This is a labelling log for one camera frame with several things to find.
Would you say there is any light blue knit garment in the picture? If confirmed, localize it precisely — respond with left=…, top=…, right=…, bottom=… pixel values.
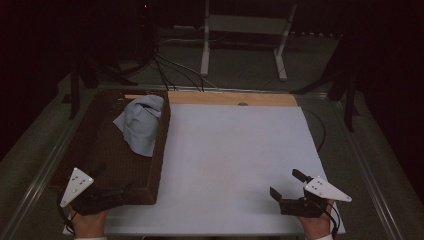
left=112, top=94, right=166, bottom=158

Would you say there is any brown wicker basket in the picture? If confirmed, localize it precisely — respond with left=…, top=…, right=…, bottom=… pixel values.
left=49, top=88, right=172, bottom=206

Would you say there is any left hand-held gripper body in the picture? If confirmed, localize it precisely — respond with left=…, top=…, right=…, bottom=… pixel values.
left=59, top=167, right=131, bottom=216

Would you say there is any person's right hand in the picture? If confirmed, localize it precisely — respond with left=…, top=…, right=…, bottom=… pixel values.
left=298, top=199, right=335, bottom=240

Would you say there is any person's left hand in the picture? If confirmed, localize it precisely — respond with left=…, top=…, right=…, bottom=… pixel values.
left=69, top=209, right=108, bottom=239

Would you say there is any metal frame rail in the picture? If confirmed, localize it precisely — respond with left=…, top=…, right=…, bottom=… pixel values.
left=99, top=83, right=329, bottom=98
left=0, top=87, right=101, bottom=240
left=331, top=96, right=406, bottom=240

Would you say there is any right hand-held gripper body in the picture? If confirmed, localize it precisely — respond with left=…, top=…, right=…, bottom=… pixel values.
left=279, top=175, right=353, bottom=219

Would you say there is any right hand-held gripper cable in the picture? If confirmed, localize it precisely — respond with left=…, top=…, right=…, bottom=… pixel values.
left=316, top=199, right=342, bottom=240

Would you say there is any white floor cable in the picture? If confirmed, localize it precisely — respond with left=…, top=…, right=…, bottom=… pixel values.
left=159, top=35, right=209, bottom=46

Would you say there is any white metal stand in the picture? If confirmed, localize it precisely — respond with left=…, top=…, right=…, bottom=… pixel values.
left=200, top=0, right=298, bottom=82

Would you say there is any black tripod stand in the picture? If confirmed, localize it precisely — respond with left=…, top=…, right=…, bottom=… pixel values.
left=61, top=49, right=139, bottom=121
left=289, top=33, right=361, bottom=133

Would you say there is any black floor cable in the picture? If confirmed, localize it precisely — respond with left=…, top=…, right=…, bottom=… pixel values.
left=155, top=53, right=206, bottom=93
left=152, top=54, right=178, bottom=92

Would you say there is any thin black cable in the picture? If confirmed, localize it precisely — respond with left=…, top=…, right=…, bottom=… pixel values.
left=301, top=106, right=327, bottom=154

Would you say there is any white board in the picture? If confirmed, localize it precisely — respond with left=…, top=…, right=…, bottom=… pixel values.
left=63, top=103, right=346, bottom=236

